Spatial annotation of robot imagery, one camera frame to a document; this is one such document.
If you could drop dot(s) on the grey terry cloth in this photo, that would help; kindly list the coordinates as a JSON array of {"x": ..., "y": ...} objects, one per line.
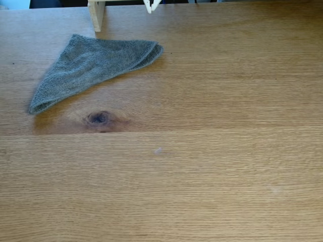
[{"x": 85, "y": 68}]

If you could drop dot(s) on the cream wooden base board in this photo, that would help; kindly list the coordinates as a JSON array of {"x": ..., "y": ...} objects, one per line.
[{"x": 97, "y": 15}]

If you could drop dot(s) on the dark furniture behind table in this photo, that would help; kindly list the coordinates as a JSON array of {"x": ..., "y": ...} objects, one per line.
[{"x": 50, "y": 3}]

